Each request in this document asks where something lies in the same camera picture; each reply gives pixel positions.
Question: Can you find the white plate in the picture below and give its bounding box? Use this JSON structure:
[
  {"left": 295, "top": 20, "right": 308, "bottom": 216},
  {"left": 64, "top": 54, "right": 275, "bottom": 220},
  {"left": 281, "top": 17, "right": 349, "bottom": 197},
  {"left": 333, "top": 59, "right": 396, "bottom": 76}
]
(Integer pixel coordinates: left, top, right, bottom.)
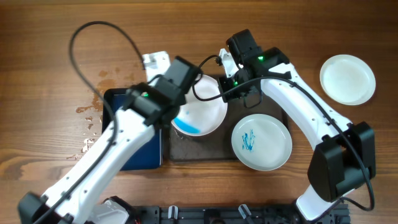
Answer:
[
  {"left": 231, "top": 114, "right": 292, "bottom": 171},
  {"left": 172, "top": 75, "right": 228, "bottom": 137},
  {"left": 320, "top": 54, "right": 376, "bottom": 106}
]

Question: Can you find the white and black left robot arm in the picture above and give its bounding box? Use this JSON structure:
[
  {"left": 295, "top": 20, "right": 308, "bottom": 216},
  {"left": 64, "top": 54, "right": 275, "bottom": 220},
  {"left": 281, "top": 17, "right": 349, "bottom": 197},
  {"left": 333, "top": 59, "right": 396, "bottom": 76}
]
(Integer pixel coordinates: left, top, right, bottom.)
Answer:
[{"left": 17, "top": 57, "right": 201, "bottom": 223}]

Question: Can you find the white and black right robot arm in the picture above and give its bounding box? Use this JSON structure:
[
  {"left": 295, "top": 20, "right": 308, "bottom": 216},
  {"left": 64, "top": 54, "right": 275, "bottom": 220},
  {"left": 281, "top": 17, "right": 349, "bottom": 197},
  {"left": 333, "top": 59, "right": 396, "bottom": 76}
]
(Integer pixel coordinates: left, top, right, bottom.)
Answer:
[{"left": 219, "top": 29, "right": 376, "bottom": 223}]

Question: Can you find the dark brown serving tray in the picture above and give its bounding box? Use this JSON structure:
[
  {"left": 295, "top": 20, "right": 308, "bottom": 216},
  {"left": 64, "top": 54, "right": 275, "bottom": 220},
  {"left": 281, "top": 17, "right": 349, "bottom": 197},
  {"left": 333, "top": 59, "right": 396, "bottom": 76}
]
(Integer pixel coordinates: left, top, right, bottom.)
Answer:
[{"left": 163, "top": 95, "right": 289, "bottom": 162}]

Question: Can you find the dark blue tray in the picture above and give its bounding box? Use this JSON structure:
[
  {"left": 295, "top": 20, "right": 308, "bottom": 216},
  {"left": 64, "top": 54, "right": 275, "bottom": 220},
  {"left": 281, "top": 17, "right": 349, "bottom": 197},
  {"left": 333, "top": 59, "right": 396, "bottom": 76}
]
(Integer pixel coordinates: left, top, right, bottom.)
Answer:
[{"left": 103, "top": 88, "right": 164, "bottom": 170}]

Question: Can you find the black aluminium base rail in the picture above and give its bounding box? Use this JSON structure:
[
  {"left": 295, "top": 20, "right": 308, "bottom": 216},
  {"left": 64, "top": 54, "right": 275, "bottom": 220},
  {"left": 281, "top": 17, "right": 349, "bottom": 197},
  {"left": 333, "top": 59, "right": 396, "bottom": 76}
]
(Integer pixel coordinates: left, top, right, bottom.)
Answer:
[{"left": 130, "top": 203, "right": 351, "bottom": 224}]

